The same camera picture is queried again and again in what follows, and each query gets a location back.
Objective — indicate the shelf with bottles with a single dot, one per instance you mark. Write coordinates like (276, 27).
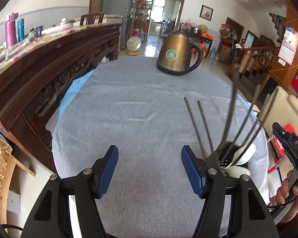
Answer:
(142, 7)

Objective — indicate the white round floor fan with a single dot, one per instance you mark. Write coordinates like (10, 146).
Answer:
(134, 45)

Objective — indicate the wooden stair railing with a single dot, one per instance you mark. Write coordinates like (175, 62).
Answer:
(258, 57)

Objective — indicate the dark wooden side table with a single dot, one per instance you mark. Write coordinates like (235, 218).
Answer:
(203, 38)

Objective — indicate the grey tablecloth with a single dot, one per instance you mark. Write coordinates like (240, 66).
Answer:
(139, 129)

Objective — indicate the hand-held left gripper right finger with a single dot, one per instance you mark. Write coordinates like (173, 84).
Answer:
(192, 171)

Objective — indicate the teal thermos bottle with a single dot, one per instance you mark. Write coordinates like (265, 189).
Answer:
(20, 29)

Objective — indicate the dark wooden chair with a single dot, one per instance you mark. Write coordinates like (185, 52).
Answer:
(92, 18)

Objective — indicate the wall calendar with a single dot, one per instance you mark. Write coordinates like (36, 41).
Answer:
(288, 47)

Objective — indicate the bundle of black chopsticks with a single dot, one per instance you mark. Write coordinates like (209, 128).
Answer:
(230, 114)

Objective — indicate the white plastic spoon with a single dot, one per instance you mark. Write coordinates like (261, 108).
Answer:
(238, 171)
(245, 151)

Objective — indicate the framed wall picture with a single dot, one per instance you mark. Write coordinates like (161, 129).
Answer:
(206, 12)

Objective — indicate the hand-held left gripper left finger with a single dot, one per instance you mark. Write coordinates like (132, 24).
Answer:
(106, 173)

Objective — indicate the pink checked table cover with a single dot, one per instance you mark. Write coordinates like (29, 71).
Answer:
(39, 39)

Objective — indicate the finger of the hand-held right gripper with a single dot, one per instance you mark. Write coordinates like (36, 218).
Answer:
(279, 132)

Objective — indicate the grey refrigerator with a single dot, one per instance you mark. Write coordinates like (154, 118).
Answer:
(116, 5)

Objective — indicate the person's right hand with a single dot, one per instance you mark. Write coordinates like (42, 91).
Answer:
(284, 193)

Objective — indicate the carved dark wooden sideboard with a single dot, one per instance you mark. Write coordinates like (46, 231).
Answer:
(39, 74)

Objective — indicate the pink thermos bottle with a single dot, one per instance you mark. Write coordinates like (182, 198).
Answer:
(10, 31)

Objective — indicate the beige upholstered seat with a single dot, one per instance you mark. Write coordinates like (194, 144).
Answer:
(285, 104)

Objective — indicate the black perforated utensil holder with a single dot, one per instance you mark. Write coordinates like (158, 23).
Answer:
(214, 157)

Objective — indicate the bronze electric kettle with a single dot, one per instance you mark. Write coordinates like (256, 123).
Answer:
(176, 52)

